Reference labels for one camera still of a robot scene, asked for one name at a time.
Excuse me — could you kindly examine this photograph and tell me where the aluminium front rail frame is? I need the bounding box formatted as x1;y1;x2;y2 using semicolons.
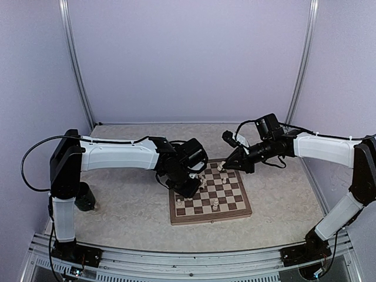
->
16;232;365;281

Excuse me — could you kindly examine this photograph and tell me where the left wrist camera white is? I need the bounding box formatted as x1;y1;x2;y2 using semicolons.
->
187;162;207;179

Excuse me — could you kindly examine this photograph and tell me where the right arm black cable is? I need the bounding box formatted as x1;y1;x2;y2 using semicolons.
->
234;119;376;170

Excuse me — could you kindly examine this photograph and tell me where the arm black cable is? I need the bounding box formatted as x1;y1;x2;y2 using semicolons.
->
234;119;376;170
21;135;147;193

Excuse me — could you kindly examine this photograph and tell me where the black ribbed cup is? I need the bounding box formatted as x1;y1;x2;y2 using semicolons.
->
75;182;96;212

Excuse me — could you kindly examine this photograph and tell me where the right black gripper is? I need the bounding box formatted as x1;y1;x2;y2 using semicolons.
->
223;138;275;174

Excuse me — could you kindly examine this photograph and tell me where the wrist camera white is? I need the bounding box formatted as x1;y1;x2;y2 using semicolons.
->
222;130;249;154
187;162;207;179

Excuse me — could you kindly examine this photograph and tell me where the wooden chess board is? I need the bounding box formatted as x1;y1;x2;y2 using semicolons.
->
169;159;252;226

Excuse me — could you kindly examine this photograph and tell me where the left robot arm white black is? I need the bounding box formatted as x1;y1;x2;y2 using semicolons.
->
49;129;208;261

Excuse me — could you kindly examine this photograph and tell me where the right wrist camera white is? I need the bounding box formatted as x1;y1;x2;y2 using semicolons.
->
222;130;249;154

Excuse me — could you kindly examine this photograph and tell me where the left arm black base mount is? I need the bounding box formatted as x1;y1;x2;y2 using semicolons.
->
52;241;103;268

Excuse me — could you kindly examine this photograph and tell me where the white chess king piece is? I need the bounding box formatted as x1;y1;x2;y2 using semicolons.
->
211;198;219;212

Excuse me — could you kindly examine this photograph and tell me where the right aluminium corner post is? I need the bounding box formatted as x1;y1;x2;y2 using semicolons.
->
285;0;320;124

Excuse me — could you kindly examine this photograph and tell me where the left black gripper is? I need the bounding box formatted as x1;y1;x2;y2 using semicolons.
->
164;166;202;199

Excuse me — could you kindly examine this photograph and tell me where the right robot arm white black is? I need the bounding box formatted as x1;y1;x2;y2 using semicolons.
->
222;113;375;261

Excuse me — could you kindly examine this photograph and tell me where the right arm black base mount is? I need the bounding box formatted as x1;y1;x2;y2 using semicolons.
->
280;244;332;267

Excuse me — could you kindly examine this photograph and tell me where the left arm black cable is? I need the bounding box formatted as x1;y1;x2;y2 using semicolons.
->
21;135;147;193

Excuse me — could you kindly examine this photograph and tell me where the white chess piece pile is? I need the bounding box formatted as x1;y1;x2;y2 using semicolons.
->
199;175;207;190

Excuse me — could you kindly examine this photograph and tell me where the aluminium corner post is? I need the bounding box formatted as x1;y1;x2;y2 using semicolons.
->
59;0;96;130
285;0;320;124

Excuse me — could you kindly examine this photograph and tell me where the left aluminium corner post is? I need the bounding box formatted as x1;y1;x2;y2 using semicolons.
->
59;0;96;130

